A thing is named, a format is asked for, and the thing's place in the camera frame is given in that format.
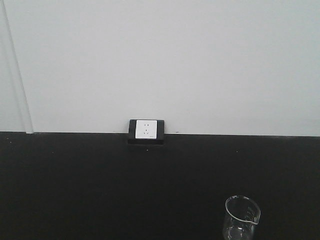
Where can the black socket mounting box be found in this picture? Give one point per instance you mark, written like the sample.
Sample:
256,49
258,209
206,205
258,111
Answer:
160,134

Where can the white wall power socket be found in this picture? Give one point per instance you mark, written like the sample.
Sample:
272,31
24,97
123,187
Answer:
146,129

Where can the clear glass beaker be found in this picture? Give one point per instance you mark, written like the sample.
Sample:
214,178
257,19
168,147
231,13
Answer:
242,215

